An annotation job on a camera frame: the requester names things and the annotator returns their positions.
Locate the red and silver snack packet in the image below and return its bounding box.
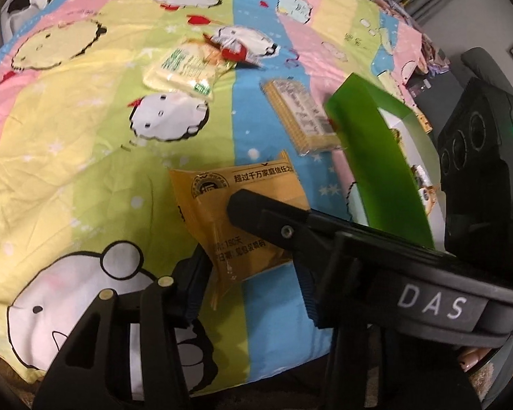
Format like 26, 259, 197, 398
202, 25, 262, 70

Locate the grey chair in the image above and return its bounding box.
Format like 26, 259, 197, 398
459, 46, 513, 108

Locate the pale yellow green-label snack packet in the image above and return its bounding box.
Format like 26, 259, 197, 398
142, 38, 237, 100

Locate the orange-yellow snack packet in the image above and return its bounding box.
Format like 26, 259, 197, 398
168, 149, 312, 296

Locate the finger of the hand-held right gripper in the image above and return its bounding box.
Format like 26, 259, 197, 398
226, 189, 352, 262

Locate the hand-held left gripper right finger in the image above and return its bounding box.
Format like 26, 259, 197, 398
293, 260, 482, 410

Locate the colourful printed fabric pile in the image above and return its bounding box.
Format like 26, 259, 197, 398
376, 0, 450, 78

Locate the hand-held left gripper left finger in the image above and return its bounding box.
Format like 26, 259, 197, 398
32, 252, 214, 410

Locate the cartoon printed blanket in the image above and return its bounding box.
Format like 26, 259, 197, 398
0, 0, 437, 394

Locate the person's right hand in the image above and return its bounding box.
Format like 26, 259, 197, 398
458, 347, 494, 371

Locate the green plastic box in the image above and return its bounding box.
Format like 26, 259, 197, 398
326, 72, 447, 250

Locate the clear-wrapped yellow cracker packet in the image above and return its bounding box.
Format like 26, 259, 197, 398
260, 78, 343, 157

